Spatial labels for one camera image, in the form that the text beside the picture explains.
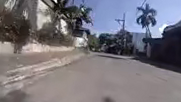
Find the grey concrete road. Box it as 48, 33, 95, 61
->
4, 40, 181, 102

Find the pale multi-storey building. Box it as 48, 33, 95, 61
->
0, 0, 78, 47

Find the pale concrete kerb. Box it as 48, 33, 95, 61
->
0, 43, 86, 102

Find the tall palm tree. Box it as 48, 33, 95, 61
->
133, 2, 160, 39

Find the utility pole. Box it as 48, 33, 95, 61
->
110, 11, 130, 55

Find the small white building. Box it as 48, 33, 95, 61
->
72, 28, 91, 50

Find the group of palm trees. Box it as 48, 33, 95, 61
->
52, 0, 98, 38

